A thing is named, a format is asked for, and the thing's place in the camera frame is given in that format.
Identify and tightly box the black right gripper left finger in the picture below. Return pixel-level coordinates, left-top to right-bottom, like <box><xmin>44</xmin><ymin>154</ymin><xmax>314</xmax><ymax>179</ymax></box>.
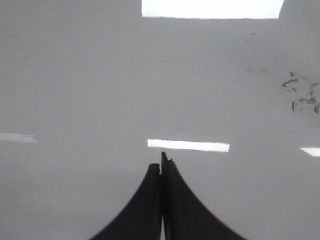
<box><xmin>92</xmin><ymin>163</ymin><xmax>162</xmax><ymax>240</ymax></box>

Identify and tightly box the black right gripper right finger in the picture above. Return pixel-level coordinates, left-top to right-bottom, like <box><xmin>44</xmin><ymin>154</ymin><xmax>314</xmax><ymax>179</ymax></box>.
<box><xmin>161</xmin><ymin>152</ymin><xmax>244</xmax><ymax>240</ymax></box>

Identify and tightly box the white whiteboard with aluminium frame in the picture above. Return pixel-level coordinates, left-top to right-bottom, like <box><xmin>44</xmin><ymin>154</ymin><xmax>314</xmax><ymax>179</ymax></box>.
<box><xmin>0</xmin><ymin>0</ymin><xmax>320</xmax><ymax>240</ymax></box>

